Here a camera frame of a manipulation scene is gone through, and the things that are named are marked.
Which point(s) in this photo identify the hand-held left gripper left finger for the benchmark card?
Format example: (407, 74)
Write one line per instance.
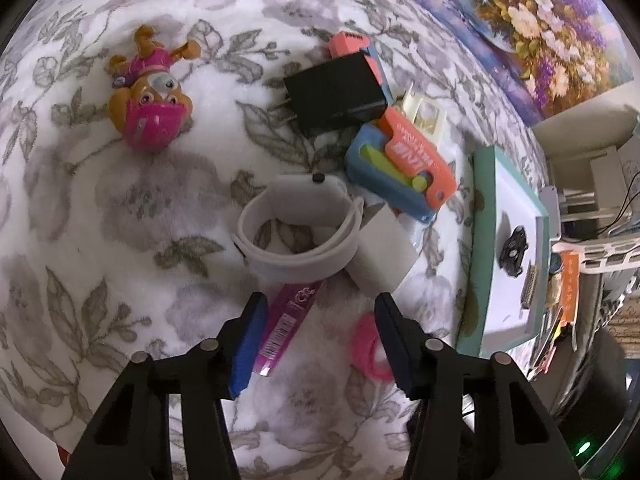
(247, 345)

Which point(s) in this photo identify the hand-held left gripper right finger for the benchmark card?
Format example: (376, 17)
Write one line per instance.
(395, 340)

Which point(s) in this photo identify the pink transparent tube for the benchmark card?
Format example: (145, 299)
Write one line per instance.
(285, 330)

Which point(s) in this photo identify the white plug adapter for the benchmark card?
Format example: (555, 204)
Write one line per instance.
(382, 250)

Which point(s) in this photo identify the white wristband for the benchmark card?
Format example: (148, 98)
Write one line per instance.
(310, 195)

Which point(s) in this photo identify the teal box with white inside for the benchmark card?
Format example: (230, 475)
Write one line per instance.
(505, 195)

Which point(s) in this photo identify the blue and orange plastic toy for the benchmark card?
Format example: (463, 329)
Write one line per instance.
(400, 155)

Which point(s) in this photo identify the toy dog with pink helmet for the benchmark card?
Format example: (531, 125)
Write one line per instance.
(150, 115)

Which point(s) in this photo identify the floral printed blanket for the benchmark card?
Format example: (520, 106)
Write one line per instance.
(150, 240)

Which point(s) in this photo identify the small beige comb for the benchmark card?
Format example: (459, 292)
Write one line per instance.
(529, 287)

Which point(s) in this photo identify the black toy car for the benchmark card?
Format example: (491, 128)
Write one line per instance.
(515, 252)

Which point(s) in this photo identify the orange packet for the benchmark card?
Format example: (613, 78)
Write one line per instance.
(569, 285)

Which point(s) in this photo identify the white rectangular device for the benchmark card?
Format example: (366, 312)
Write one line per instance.
(550, 210)

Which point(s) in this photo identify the white plastic basket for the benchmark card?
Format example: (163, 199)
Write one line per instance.
(600, 255)

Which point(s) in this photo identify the cream plastic clip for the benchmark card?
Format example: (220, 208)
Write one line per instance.
(425, 115)

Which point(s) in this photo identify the black power adapter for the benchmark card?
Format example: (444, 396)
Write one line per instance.
(335, 92)

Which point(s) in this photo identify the white shelf unit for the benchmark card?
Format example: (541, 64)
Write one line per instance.
(580, 160)

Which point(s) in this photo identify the salmon and blue small box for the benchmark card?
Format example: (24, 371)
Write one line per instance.
(347, 42)

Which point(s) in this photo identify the floral painting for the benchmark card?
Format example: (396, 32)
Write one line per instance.
(525, 25)

